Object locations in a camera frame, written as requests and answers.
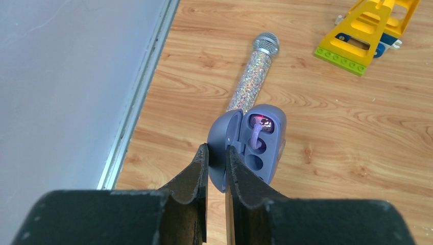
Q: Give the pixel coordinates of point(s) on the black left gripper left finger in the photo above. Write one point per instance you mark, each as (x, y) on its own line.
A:
(172, 214)

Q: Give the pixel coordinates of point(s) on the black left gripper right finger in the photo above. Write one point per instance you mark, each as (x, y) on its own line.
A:
(258, 214)

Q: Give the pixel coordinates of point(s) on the purple-grey earbud charging case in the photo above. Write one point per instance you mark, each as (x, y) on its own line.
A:
(233, 129)

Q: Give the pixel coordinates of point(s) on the purple clip earbud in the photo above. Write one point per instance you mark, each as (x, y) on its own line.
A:
(259, 124)

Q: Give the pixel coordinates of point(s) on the silver glitter microphone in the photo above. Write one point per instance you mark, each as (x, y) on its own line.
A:
(264, 48)

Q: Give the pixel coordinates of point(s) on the yellow toy block tower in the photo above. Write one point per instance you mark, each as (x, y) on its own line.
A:
(352, 43)

